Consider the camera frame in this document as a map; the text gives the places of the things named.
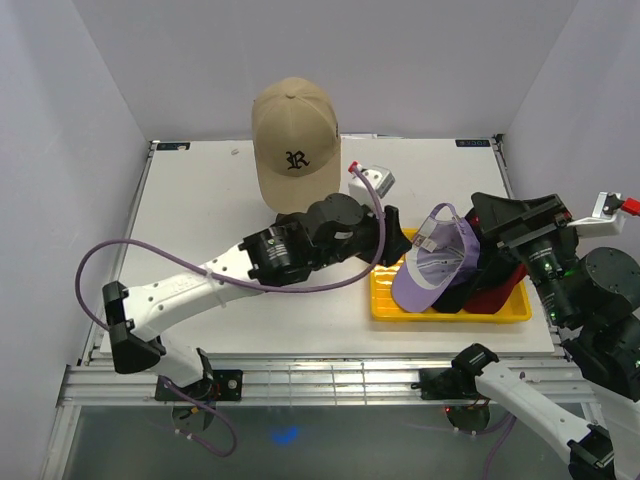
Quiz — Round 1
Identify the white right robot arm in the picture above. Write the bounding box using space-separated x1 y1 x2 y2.
451 193 639 479

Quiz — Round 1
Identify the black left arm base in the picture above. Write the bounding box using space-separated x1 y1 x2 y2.
154 369 244 402

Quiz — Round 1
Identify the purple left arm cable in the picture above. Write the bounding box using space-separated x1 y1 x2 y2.
74 167 389 457

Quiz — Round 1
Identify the aluminium front rail frame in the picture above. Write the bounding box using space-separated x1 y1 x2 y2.
39 139 626 480

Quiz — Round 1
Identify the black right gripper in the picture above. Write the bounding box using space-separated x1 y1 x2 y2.
466 191 576 324

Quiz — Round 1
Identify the black cap in tray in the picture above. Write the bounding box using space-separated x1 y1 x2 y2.
433 208 499 314

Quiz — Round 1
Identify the beige R baseball cap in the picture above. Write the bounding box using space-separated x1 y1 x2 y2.
251 77 341 214

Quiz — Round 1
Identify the purple LA baseball cap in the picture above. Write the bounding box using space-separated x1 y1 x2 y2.
391 203 481 313

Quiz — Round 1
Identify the yellow plastic tray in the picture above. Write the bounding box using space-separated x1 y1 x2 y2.
369 229 532 324

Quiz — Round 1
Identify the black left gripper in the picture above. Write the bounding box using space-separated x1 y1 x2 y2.
311 195 412 271

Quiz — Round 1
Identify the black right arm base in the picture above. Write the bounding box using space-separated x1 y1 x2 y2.
410 367 478 400

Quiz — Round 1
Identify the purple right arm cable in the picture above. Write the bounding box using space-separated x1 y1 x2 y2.
482 412 519 480

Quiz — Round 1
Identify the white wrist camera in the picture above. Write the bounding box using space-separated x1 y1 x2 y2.
348 162 395 210
568 192 639 238

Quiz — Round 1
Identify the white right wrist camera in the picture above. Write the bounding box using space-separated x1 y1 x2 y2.
568 192 639 238

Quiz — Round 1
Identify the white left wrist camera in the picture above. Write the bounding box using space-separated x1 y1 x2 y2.
348 162 395 210

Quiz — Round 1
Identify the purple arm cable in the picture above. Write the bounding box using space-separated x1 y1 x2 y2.
74 167 389 457
482 412 519 480

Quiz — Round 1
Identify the red baseball cap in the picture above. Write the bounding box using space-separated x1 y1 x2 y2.
464 212 529 315

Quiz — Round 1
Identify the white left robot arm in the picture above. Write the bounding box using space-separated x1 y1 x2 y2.
102 194 411 400

